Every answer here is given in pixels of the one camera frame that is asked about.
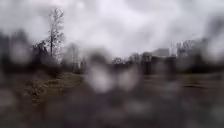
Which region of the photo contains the pale building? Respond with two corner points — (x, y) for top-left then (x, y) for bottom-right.
(150, 47), (172, 58)

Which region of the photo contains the dark asphalt path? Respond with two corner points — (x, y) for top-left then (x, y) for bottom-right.
(0, 74), (224, 128)

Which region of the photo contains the thin bare tree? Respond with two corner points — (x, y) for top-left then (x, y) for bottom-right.
(46, 7), (66, 59)

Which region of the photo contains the grass verge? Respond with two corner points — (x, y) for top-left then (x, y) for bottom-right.
(19, 71), (86, 104)

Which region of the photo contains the row of dark bushes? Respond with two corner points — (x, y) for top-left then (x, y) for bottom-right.
(83, 49), (224, 76)

